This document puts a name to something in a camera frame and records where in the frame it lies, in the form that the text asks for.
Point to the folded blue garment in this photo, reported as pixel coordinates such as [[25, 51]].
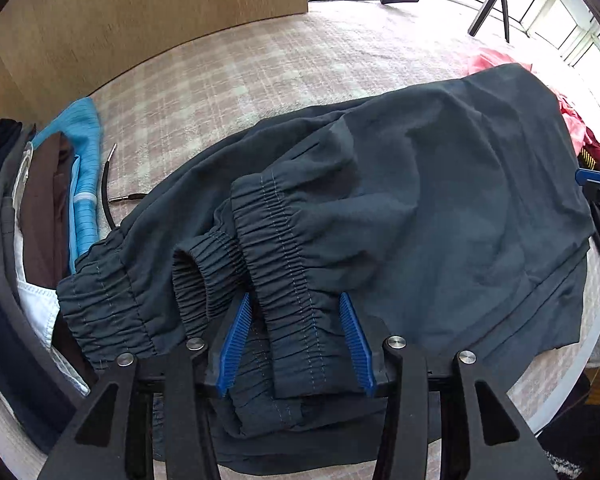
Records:
[[87, 170]]

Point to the dark red garment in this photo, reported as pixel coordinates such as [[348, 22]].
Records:
[[595, 147]]

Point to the dark grey jogger pants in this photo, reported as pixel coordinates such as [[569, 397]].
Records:
[[405, 200]]

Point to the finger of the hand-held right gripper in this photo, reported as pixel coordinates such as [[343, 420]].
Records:
[[592, 176]]

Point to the folded brown garment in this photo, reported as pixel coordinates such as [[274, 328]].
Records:
[[42, 200]]

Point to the person's black tweed clothing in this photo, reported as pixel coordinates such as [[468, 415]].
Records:
[[580, 435]]

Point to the stack of folded clothes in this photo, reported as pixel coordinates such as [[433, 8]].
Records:
[[0, 310]]

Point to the pink garment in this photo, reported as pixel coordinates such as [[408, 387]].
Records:
[[572, 120]]

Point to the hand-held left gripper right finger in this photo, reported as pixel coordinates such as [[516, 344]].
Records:
[[357, 345]]

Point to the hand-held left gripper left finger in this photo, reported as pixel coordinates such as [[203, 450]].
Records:
[[234, 340]]

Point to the wooden cabinet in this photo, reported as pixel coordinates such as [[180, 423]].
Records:
[[130, 10]]

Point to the small black tripod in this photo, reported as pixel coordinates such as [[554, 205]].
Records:
[[482, 15]]

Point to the pink plaid tablecloth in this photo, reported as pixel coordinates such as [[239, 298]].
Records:
[[230, 85]]

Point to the white window frame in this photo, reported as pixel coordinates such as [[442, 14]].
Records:
[[550, 5]]

